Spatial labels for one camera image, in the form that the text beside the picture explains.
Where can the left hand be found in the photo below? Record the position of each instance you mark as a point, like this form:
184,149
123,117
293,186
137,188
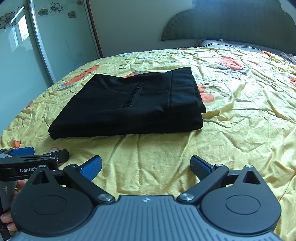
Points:
6,217

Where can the dark scalloped headboard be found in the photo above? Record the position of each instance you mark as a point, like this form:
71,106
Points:
262,23

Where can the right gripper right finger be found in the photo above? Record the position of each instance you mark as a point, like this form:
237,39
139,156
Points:
203,169

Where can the yellow floral quilt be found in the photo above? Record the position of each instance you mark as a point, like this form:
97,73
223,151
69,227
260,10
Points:
250,119

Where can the grey striped pillow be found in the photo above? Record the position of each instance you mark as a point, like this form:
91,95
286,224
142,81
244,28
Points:
238,45

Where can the glass wardrobe door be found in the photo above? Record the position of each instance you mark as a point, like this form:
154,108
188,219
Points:
41,42

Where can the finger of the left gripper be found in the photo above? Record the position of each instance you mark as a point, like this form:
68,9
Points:
60,156
27,151

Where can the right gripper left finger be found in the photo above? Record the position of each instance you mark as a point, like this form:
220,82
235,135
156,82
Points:
88,170

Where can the black pants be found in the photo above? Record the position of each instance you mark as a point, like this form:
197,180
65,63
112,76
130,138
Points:
155,102

